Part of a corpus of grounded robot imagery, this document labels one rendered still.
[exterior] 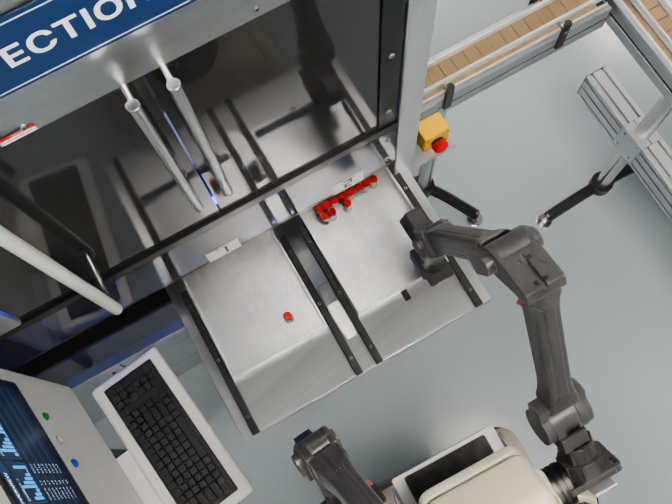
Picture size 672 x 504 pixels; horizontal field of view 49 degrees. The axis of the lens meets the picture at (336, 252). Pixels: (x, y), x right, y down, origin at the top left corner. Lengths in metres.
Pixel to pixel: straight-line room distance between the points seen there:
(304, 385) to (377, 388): 0.90
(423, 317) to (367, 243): 0.24
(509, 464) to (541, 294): 0.33
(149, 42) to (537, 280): 0.68
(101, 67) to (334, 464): 0.72
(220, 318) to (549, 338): 0.89
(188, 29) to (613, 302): 2.17
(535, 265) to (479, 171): 1.74
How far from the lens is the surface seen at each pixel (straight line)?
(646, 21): 2.24
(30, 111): 1.06
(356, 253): 1.90
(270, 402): 1.84
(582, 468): 1.52
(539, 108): 3.11
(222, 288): 1.91
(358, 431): 2.71
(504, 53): 2.10
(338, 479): 1.27
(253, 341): 1.87
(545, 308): 1.25
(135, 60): 1.05
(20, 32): 0.93
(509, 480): 1.37
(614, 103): 2.56
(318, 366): 1.84
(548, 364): 1.35
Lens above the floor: 2.70
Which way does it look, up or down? 74 degrees down
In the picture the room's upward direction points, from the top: 9 degrees counter-clockwise
